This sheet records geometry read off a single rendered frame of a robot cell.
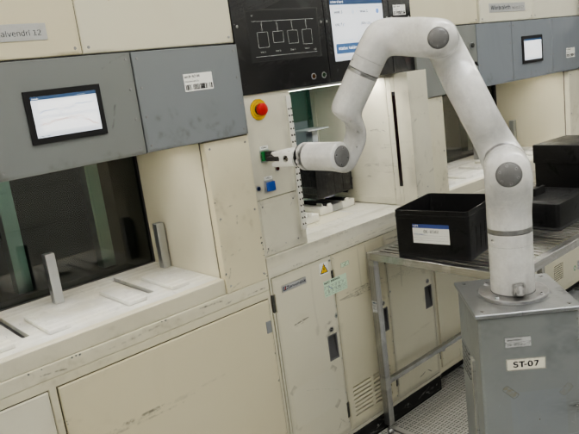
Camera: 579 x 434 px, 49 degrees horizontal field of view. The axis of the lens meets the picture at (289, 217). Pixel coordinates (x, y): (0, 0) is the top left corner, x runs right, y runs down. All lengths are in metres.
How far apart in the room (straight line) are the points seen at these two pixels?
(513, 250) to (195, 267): 1.00
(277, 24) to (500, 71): 1.35
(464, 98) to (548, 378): 0.79
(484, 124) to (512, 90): 2.18
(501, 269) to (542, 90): 2.14
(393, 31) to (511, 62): 1.55
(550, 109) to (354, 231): 1.80
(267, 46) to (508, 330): 1.12
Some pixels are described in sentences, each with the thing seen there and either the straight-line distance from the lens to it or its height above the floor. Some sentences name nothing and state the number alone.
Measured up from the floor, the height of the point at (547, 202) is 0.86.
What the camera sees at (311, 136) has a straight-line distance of 2.66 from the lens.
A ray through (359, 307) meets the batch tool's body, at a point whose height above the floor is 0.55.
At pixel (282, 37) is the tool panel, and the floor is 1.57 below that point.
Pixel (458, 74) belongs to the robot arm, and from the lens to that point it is 1.77.
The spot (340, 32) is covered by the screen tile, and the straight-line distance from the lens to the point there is 2.33.
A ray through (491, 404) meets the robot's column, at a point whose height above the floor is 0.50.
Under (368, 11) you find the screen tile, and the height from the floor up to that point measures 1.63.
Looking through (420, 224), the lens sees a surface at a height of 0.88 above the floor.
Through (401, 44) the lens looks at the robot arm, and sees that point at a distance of 1.74.
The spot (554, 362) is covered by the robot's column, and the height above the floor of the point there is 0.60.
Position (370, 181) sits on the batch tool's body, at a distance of 2.71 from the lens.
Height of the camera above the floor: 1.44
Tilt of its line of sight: 12 degrees down
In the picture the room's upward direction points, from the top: 8 degrees counter-clockwise
